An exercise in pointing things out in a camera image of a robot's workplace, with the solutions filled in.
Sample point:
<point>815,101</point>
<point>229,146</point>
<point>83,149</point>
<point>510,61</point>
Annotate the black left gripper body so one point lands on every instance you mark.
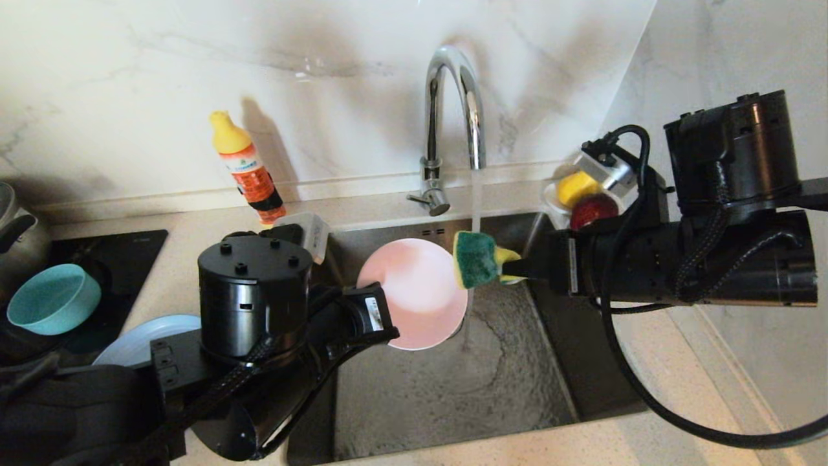
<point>349,323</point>

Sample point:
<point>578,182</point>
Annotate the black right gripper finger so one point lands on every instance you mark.
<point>533,262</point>
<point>533,276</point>

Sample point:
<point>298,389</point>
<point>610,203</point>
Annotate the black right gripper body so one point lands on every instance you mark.
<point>653,265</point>

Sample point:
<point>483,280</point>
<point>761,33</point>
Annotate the yellow green sponge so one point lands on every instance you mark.
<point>475,259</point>

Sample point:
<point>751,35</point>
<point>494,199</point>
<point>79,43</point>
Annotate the pink bowl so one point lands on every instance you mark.
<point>414,291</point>

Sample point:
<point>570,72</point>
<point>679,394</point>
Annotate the yellow orange detergent bottle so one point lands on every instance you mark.
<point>249,171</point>

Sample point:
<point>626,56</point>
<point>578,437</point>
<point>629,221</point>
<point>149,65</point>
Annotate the teal bowl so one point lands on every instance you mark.
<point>55,298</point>

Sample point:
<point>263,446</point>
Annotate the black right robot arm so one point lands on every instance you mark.
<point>744,142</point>

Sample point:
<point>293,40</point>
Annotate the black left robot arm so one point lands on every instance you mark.
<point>252,304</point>

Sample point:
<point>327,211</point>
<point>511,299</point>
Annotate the stainless steel sink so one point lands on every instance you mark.
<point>453,388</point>

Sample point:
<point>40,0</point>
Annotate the small white dish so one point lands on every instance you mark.
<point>550,199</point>

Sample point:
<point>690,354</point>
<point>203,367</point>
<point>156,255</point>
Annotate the dark red apple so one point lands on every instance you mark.
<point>592,210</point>

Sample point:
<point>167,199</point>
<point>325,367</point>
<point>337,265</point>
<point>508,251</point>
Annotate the yellow pear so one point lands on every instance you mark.
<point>576,189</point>

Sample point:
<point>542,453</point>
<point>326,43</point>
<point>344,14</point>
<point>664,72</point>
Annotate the chrome gooseneck faucet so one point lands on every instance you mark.
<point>432,116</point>

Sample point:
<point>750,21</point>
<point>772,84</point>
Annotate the blue-grey plate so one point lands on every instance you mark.
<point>149,336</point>

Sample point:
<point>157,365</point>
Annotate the black induction cooktop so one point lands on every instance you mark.
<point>129,259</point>

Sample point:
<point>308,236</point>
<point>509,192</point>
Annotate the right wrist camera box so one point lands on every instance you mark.
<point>611,171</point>

